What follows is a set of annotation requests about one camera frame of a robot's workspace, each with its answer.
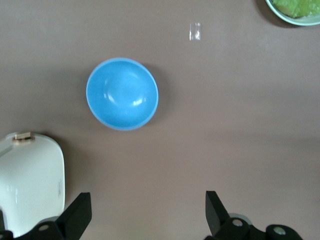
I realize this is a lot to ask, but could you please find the blue bowl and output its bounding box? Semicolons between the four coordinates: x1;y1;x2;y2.
85;57;160;132

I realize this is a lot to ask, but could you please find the green lettuce leaf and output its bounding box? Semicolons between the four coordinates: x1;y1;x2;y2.
272;0;320;19

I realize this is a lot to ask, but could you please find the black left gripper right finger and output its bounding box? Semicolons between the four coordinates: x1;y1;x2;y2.
204;190;254;240

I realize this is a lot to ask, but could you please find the pale green plate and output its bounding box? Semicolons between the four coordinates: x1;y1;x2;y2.
264;0;320;27

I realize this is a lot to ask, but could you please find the white toaster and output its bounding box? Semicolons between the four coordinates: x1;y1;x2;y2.
0;131;67;238

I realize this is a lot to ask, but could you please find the small tape patch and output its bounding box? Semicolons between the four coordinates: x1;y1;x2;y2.
187;22;202;42

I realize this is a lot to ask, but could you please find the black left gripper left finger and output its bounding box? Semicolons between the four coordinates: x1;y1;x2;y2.
29;191;93;240

